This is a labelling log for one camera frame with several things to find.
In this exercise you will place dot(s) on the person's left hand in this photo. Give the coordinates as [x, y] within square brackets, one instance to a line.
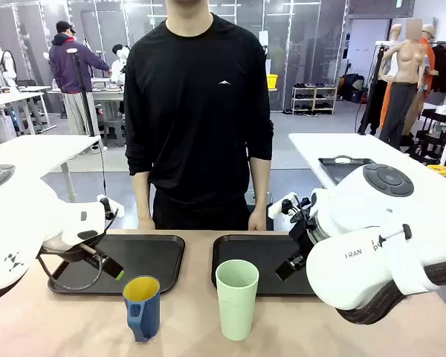
[257, 221]

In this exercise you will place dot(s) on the person's right hand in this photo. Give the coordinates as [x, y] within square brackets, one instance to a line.
[145, 223]

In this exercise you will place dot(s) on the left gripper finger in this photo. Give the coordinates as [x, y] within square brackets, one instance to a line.
[111, 268]
[93, 261]

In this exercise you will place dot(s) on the grey plastic stool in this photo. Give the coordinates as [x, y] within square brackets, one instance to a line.
[113, 132]

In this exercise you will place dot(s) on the black plastic serving tray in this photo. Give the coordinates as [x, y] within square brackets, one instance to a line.
[141, 256]
[252, 249]

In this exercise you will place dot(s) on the wooden shoe rack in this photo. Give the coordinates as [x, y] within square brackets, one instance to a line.
[314, 99]

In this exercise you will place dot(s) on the person in purple jacket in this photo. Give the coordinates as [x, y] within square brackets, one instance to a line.
[72, 70]

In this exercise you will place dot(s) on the white side table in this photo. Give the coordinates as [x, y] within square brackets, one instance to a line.
[357, 148]
[33, 152]

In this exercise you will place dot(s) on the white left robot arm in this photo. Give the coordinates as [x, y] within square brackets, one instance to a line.
[18, 223]

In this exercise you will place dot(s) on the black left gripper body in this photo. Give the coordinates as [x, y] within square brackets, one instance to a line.
[82, 250]

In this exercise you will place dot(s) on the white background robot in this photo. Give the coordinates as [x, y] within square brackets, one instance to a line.
[5, 68]

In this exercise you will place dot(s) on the pale green tall tumbler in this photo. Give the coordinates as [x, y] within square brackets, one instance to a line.
[237, 299]

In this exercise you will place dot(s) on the mannequin in orange clothing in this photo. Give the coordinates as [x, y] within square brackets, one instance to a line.
[428, 59]

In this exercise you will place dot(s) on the mannequin with black skirt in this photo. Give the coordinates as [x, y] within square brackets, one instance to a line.
[405, 74]

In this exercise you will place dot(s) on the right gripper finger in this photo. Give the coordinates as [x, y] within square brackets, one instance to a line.
[284, 271]
[297, 261]

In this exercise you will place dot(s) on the yellow plastic bin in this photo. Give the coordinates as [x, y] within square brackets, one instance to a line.
[272, 82]

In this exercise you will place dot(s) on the person in black shirt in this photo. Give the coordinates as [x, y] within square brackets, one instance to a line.
[197, 122]

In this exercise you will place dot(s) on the black tripod stand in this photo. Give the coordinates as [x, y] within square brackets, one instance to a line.
[82, 93]

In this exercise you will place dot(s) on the white background desk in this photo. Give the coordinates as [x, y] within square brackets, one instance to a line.
[11, 98]

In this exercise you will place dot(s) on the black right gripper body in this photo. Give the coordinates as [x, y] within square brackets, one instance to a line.
[302, 232]

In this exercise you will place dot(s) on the person's left forearm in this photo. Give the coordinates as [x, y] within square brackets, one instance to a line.
[260, 184]

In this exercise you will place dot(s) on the person's right forearm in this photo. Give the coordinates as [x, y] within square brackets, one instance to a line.
[141, 195]

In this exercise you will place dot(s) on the blue mug yellow inside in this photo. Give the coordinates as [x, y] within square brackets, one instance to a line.
[143, 308]

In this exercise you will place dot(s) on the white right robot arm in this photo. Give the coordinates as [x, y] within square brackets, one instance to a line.
[375, 245]

